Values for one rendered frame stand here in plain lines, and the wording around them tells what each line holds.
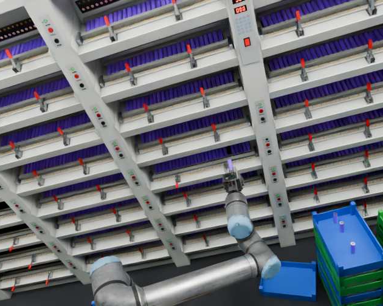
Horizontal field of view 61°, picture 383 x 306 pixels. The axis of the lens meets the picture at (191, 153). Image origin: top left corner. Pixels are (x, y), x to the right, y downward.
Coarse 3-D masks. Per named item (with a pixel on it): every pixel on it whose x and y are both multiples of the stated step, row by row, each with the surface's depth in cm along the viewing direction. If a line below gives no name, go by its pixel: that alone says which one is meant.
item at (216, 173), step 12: (252, 144) 173; (228, 156) 174; (180, 168) 178; (216, 168) 172; (240, 168) 169; (252, 168) 169; (168, 180) 177; (192, 180) 173; (204, 180) 174; (156, 192) 180
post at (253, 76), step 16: (256, 32) 125; (240, 64) 133; (256, 64) 133; (256, 80) 138; (256, 96) 142; (256, 112) 147; (256, 128) 153; (272, 128) 153; (272, 144) 159; (272, 160) 165; (272, 192) 179; (272, 208) 187; (288, 208) 187; (288, 224) 195; (288, 240) 205
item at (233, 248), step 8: (368, 224) 202; (304, 232) 207; (312, 232) 207; (264, 240) 211; (272, 240) 211; (216, 248) 217; (224, 248) 216; (232, 248) 216; (192, 256) 221; (200, 256) 221; (136, 264) 227; (144, 264) 226; (152, 264) 226; (160, 264) 226
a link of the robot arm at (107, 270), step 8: (112, 256) 120; (96, 264) 117; (104, 264) 115; (112, 264) 116; (120, 264) 120; (96, 272) 114; (104, 272) 113; (112, 272) 113; (120, 272) 115; (96, 280) 111; (104, 280) 110; (112, 280) 110; (120, 280) 111; (128, 280) 119; (96, 288) 109
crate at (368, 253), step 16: (352, 208) 154; (320, 224) 158; (336, 224) 156; (352, 224) 153; (336, 240) 149; (352, 240) 147; (368, 240) 145; (336, 256) 144; (352, 256) 142; (368, 256) 140; (352, 272) 135
